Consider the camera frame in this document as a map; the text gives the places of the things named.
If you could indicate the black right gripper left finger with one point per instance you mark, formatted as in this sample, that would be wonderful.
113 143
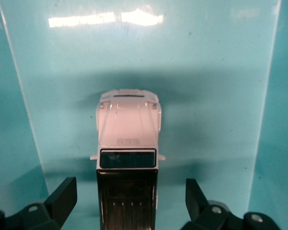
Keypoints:
60 203

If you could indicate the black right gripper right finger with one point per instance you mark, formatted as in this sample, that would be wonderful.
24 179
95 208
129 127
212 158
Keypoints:
198 210

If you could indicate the turquoise plastic bin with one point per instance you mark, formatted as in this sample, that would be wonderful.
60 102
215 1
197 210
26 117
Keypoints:
62 72

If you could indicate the white jeep toy black roof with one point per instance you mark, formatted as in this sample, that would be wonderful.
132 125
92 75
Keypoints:
127 124

